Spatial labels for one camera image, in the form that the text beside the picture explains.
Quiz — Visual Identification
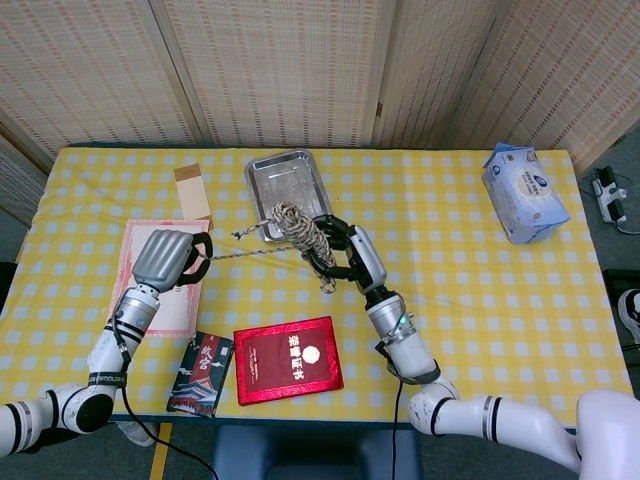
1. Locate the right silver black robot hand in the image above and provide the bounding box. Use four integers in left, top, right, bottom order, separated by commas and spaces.
302, 214, 388, 294

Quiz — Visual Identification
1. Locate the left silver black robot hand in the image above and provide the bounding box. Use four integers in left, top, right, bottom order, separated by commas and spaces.
130, 229, 214, 293

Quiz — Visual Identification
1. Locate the speckled braided rope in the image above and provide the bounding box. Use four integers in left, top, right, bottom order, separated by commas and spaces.
204, 200, 338, 295

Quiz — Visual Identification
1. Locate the white certificate with red border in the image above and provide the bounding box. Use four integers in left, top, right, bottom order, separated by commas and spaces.
103, 218, 211, 339

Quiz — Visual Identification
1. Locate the dark palace print book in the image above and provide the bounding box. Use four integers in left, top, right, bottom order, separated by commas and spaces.
166, 330, 235, 419

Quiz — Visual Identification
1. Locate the rectangular steel tray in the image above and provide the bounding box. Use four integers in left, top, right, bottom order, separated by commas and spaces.
243, 148, 335, 245

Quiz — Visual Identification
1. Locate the red certificate folder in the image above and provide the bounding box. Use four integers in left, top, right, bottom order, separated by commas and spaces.
233, 315, 345, 407

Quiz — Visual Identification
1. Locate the yellow white checked tablecloth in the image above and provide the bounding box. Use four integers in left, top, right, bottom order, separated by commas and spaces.
0, 146, 636, 431

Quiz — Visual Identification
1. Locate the blue white tissue pack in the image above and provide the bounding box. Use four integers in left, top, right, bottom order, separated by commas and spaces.
481, 142, 572, 245

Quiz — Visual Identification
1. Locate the dark blue chair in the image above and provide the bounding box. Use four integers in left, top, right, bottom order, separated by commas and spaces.
210, 424, 424, 480

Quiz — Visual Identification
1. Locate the woven folding screen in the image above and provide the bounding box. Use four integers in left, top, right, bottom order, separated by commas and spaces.
0, 0, 640, 221

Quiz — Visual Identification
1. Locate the white power strip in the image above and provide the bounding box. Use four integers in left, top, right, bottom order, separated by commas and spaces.
592, 167, 629, 225

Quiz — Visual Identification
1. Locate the black and white sneaker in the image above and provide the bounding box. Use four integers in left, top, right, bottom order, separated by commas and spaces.
618, 288, 640, 351

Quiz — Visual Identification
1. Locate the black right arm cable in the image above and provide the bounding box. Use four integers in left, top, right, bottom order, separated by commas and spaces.
389, 382, 404, 480

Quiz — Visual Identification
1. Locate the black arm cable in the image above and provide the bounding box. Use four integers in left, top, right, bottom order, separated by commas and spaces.
117, 369, 219, 480
389, 382, 404, 480

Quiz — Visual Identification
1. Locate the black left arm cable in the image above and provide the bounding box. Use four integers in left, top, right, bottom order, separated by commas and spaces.
117, 369, 219, 480

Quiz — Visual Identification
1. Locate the white power cable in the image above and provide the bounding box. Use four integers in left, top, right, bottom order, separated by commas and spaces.
613, 172, 640, 236

